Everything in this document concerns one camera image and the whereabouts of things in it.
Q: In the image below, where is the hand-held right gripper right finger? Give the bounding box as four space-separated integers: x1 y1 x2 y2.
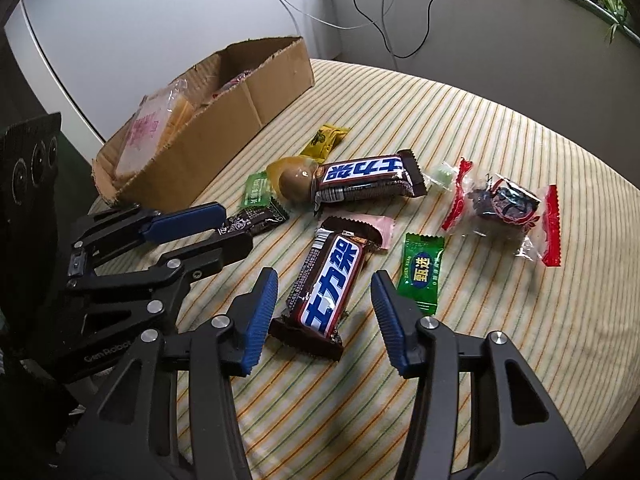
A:
370 270 588 480

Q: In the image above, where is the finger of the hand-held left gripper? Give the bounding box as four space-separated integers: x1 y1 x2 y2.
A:
70 201 229 266
67 234 254 332

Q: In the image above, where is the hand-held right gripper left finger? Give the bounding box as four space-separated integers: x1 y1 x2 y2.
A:
60 267 279 480

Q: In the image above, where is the small black packet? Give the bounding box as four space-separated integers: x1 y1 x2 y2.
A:
217 199 291 237

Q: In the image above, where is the green candy packet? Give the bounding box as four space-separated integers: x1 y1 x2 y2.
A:
396 232 446 317

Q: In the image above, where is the cardboard box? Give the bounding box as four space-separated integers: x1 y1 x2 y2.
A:
91 36 316 213

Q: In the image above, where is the small green packet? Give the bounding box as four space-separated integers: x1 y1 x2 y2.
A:
240 171 278 209

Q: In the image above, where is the brown chocolate bar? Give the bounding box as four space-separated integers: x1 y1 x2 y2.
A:
268 216 381 362
312 149 428 211

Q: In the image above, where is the pink snack packet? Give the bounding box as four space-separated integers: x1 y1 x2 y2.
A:
345 214 397 251

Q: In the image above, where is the brown egg snack packet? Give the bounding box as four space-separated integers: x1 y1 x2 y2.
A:
266 156 321 206

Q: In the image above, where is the light green candy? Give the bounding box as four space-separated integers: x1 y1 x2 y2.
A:
427 161 463 193

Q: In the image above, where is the clear red-edged prune packet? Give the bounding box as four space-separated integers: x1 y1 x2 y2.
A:
441 157 563 267

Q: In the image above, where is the sliced bread packet pink print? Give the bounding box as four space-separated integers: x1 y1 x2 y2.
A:
114 85 197 181

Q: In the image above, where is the striped bed sheet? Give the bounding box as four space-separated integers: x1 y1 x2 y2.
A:
87 57 640 480

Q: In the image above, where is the small red packet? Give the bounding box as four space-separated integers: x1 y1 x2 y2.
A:
212 72 251 99

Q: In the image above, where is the yellow candy packet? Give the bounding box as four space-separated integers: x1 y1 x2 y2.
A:
299 124 351 162

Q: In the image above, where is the green potted plant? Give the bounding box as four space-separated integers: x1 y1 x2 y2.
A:
577 0 640 46

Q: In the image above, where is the black cable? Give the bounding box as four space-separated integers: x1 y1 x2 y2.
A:
348 0 450 59

